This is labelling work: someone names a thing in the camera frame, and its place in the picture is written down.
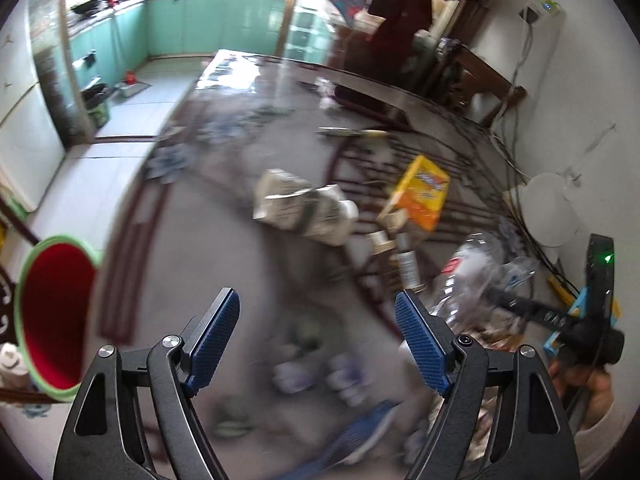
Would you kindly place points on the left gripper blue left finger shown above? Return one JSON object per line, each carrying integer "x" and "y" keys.
{"x": 103, "y": 437}

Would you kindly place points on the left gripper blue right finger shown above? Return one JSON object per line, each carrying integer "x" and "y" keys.
{"x": 530, "y": 437}

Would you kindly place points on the clear plastic water bottle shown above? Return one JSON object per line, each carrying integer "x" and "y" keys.
{"x": 458, "y": 292}

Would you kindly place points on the yellow iced tea carton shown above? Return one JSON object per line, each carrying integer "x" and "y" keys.
{"x": 421, "y": 193}

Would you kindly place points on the patterned paper cup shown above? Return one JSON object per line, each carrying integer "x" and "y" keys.
{"x": 292, "y": 204}

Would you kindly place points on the black kitchen trash bin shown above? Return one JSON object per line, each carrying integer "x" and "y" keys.
{"x": 95, "y": 98}

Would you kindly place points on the teal kitchen cabinets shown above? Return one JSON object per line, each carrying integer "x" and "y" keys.
{"x": 116, "y": 41}

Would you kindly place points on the person's right hand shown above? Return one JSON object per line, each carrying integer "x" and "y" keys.
{"x": 588, "y": 391}

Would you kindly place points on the blue yellow box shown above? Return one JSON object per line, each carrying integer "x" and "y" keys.
{"x": 578, "y": 309}

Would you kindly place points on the red bucket green rim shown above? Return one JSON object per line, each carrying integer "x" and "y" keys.
{"x": 51, "y": 305}

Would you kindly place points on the far wooden chair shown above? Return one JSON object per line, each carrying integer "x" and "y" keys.
{"x": 464, "y": 76}

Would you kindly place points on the red hanging garment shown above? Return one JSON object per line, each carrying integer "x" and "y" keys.
{"x": 391, "y": 44}

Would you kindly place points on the red broom with dustpan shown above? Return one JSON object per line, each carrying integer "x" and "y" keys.
{"x": 130, "y": 86}

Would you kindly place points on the wall charger with cable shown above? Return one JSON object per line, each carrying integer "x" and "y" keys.
{"x": 525, "y": 54}

